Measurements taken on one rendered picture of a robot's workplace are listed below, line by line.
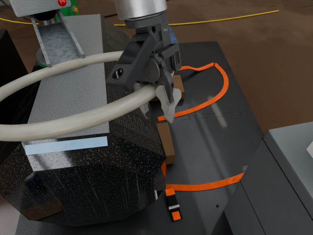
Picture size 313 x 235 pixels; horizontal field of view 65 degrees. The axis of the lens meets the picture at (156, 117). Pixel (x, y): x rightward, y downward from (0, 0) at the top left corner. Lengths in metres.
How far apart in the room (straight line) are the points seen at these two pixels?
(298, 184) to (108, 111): 0.73
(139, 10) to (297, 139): 0.81
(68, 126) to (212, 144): 1.63
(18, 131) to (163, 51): 0.29
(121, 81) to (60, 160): 0.69
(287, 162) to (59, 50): 0.92
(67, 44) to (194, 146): 1.27
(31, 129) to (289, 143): 0.87
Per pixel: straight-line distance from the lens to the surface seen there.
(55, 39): 1.08
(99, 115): 0.44
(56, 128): 0.45
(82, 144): 1.02
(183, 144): 1.95
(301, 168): 1.00
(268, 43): 3.28
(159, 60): 0.46
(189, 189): 1.76
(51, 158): 1.06
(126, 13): 0.45
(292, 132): 1.09
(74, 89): 1.21
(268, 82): 2.69
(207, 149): 1.95
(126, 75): 0.41
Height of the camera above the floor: 1.60
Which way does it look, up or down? 49 degrees down
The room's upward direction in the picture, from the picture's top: straight up
